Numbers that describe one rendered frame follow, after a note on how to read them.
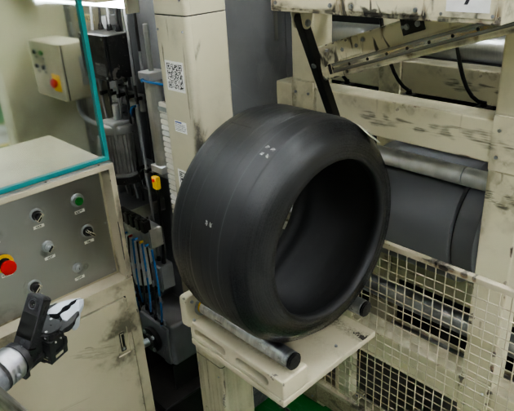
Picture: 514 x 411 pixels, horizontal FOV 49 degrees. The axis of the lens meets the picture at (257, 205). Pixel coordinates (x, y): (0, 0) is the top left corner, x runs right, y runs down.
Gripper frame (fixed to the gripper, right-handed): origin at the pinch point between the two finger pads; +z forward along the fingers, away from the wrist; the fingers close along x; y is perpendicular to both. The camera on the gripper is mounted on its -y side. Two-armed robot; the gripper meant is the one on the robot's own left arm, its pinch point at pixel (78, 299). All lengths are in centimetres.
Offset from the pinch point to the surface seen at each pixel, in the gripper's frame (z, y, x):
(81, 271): 23.6, 13.3, -19.8
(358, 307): 40, 7, 58
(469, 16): 38, -69, 68
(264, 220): 10, -29, 41
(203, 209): 10.8, -26.8, 26.6
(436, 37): 55, -61, 61
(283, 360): 14, 9, 47
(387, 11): 45, -66, 51
